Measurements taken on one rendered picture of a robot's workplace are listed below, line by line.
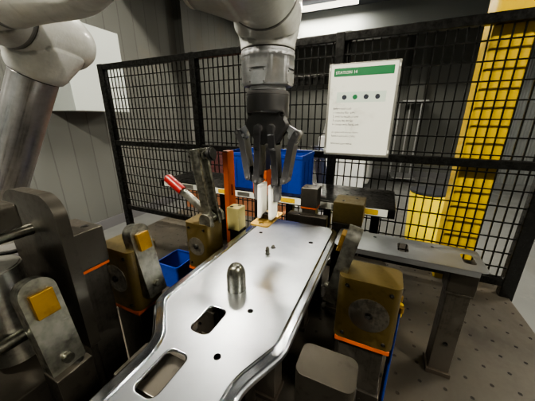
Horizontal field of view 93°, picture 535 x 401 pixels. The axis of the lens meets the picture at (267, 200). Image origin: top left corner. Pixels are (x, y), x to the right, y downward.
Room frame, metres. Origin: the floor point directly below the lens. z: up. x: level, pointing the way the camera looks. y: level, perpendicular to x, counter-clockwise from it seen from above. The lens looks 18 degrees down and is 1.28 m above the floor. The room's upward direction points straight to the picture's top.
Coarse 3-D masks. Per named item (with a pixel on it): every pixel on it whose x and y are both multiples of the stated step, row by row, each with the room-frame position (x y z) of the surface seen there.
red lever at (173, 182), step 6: (168, 180) 0.57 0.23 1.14; (174, 180) 0.58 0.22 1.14; (174, 186) 0.57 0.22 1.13; (180, 186) 0.57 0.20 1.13; (180, 192) 0.56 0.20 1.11; (186, 192) 0.56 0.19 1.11; (186, 198) 0.56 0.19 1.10; (192, 198) 0.55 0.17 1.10; (198, 204) 0.54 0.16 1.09; (216, 216) 0.54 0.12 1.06
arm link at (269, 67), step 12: (252, 48) 0.44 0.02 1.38; (264, 48) 0.43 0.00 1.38; (276, 48) 0.43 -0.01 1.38; (288, 48) 0.45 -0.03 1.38; (252, 60) 0.44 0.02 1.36; (264, 60) 0.43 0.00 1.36; (276, 60) 0.43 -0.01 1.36; (288, 60) 0.45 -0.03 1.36; (252, 72) 0.44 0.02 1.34; (264, 72) 0.43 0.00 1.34; (276, 72) 0.43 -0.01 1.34; (288, 72) 0.45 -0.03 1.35; (252, 84) 0.44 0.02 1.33; (264, 84) 0.44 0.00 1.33; (276, 84) 0.44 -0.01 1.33; (288, 84) 0.45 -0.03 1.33
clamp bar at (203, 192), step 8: (192, 152) 0.53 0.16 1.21; (200, 152) 0.55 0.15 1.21; (208, 152) 0.52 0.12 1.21; (216, 152) 0.54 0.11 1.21; (192, 160) 0.53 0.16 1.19; (200, 160) 0.53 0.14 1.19; (208, 160) 0.55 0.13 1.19; (200, 168) 0.52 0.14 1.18; (208, 168) 0.55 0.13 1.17; (200, 176) 0.52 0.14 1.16; (208, 176) 0.55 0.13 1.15; (200, 184) 0.52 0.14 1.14; (208, 184) 0.55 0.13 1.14; (200, 192) 0.53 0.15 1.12; (208, 192) 0.54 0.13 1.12; (200, 200) 0.53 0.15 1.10; (208, 200) 0.52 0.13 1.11; (216, 200) 0.54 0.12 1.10; (208, 208) 0.52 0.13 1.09; (216, 208) 0.54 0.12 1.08
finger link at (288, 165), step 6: (294, 132) 0.44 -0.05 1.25; (294, 138) 0.44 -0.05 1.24; (300, 138) 0.46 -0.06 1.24; (288, 144) 0.45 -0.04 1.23; (294, 144) 0.44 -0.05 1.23; (288, 150) 0.45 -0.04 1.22; (294, 150) 0.45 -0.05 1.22; (288, 156) 0.45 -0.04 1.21; (294, 156) 0.46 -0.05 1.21; (288, 162) 0.45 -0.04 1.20; (294, 162) 0.47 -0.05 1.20; (288, 168) 0.45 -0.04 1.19; (282, 174) 0.45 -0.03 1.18; (288, 174) 0.45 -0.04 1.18; (282, 180) 0.45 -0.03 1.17
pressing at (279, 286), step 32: (288, 224) 0.63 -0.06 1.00; (224, 256) 0.47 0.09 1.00; (256, 256) 0.47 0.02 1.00; (288, 256) 0.47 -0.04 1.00; (320, 256) 0.47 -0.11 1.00; (192, 288) 0.36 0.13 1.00; (224, 288) 0.36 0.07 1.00; (256, 288) 0.36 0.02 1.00; (288, 288) 0.36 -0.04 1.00; (160, 320) 0.29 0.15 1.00; (192, 320) 0.29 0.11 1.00; (224, 320) 0.29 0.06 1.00; (256, 320) 0.29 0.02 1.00; (288, 320) 0.29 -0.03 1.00; (160, 352) 0.24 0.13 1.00; (192, 352) 0.24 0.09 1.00; (224, 352) 0.24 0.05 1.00; (256, 352) 0.24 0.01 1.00; (128, 384) 0.20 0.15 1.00; (192, 384) 0.20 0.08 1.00; (224, 384) 0.20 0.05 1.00
